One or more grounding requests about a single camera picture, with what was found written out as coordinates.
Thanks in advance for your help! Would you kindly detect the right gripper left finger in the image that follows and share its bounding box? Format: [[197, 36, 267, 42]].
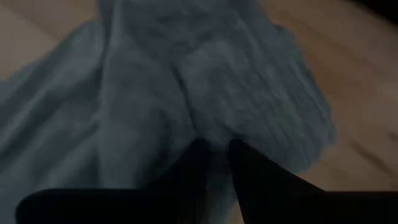
[[146, 139, 215, 191]]

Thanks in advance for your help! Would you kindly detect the light grey garment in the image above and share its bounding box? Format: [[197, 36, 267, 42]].
[[0, 0, 338, 224]]

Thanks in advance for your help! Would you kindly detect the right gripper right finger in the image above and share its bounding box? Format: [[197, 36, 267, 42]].
[[229, 139, 326, 195]]

